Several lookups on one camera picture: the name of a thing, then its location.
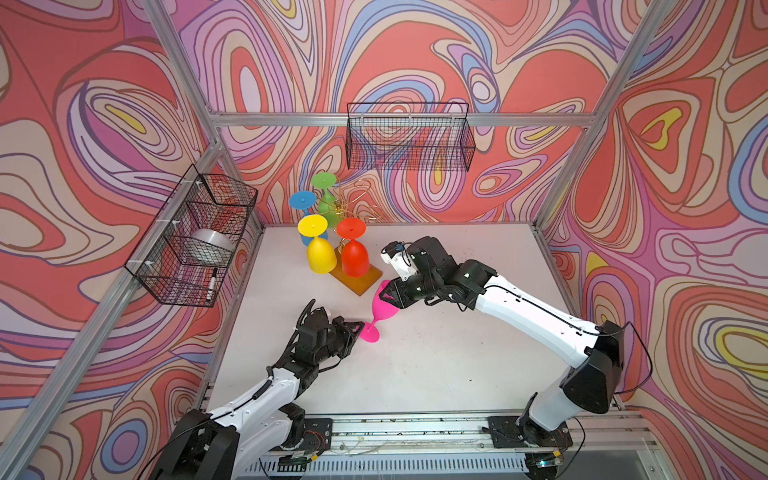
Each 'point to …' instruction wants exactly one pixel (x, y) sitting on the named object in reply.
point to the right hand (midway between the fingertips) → (388, 301)
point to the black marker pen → (212, 284)
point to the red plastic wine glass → (355, 256)
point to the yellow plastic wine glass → (321, 255)
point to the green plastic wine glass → (327, 205)
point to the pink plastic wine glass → (382, 309)
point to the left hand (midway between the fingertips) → (369, 322)
